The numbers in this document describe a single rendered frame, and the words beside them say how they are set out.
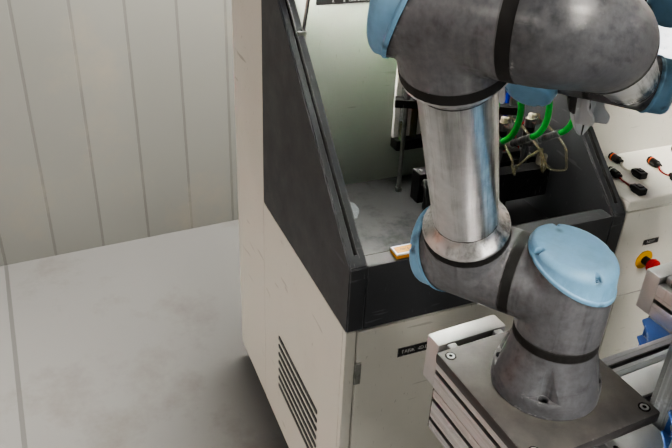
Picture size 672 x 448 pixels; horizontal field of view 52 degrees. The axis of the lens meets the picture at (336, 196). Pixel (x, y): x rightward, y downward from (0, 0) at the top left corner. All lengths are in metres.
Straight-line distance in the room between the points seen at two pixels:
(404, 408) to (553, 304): 0.85
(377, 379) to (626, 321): 0.72
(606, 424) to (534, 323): 0.18
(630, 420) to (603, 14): 0.61
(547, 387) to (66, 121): 2.36
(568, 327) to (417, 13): 0.47
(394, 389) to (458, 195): 0.90
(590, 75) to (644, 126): 1.39
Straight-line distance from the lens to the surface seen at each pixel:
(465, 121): 0.72
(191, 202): 3.25
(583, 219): 1.67
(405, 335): 1.55
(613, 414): 1.06
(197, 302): 2.86
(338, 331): 1.51
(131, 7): 2.88
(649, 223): 1.82
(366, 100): 1.85
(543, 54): 0.60
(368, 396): 1.63
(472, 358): 1.07
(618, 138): 1.97
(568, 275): 0.89
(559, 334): 0.94
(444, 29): 0.62
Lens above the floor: 1.74
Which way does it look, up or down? 29 degrees down
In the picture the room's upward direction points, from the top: 3 degrees clockwise
